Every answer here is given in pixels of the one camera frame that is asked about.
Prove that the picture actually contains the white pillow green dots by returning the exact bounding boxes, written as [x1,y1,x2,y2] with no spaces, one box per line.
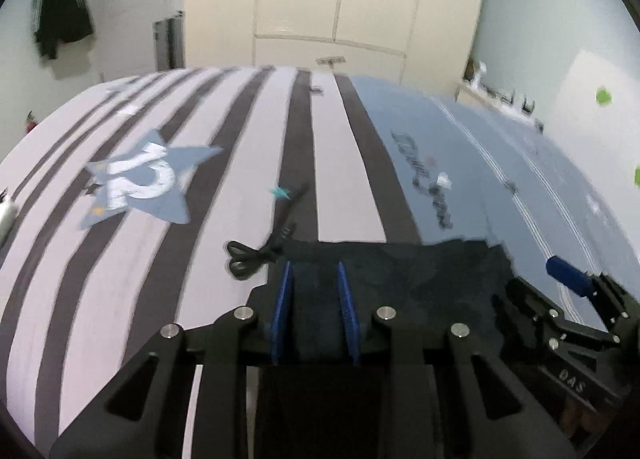
[544,49,639,250]

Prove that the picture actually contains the striped star bed sheet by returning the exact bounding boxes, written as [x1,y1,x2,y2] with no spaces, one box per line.
[1,68,639,453]

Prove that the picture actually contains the cream wardrobe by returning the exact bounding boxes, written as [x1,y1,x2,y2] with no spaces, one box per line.
[184,0,483,96]

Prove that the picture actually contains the black adidas sweatpants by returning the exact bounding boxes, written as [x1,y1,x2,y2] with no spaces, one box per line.
[226,181,516,459]

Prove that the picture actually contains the bedside shelf with items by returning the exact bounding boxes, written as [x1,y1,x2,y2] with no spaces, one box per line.
[456,58,544,134]

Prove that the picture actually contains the black jacket on wall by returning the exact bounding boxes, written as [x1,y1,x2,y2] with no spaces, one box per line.
[32,0,94,60]

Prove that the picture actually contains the grey panel by door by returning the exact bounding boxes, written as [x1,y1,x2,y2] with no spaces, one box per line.
[153,11,186,71]

